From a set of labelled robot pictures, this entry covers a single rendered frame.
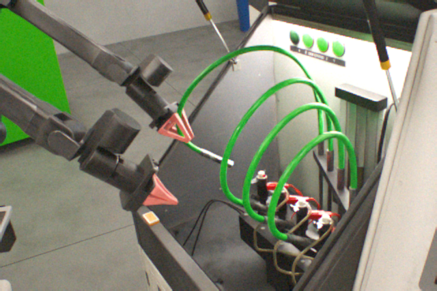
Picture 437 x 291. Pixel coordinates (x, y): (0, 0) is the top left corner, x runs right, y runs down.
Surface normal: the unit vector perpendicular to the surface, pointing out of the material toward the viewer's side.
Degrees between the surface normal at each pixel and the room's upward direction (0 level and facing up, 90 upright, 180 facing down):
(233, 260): 0
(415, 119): 76
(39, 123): 72
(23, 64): 90
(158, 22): 90
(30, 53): 90
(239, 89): 90
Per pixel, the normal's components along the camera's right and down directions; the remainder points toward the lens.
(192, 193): 0.51, 0.34
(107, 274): -0.09, -0.89
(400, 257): -0.85, 0.08
